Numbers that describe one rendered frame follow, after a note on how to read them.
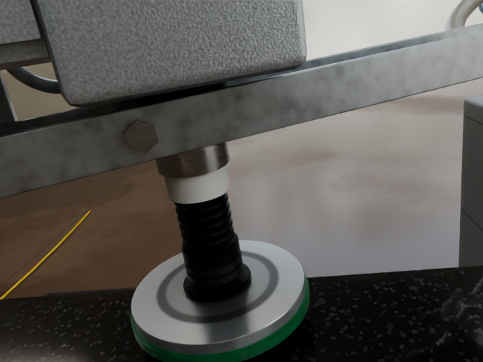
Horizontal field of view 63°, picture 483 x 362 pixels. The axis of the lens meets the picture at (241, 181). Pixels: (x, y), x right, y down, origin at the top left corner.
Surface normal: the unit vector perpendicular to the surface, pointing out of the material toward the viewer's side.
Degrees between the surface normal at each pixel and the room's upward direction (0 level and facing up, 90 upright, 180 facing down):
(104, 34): 90
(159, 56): 90
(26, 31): 90
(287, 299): 0
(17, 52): 90
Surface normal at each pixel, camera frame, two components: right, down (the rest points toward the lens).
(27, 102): -0.11, 0.34
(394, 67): 0.29, 0.27
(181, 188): -0.37, 0.36
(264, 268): -0.15, -0.93
